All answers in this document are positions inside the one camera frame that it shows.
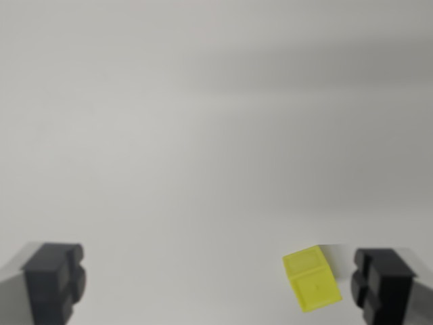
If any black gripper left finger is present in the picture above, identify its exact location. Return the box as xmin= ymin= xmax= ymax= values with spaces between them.
xmin=0 ymin=241 xmax=87 ymax=325

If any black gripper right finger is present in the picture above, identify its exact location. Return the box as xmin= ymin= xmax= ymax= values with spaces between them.
xmin=349 ymin=246 xmax=433 ymax=325

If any yellow cube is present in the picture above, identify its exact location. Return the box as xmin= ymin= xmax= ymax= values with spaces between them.
xmin=282 ymin=244 xmax=343 ymax=313

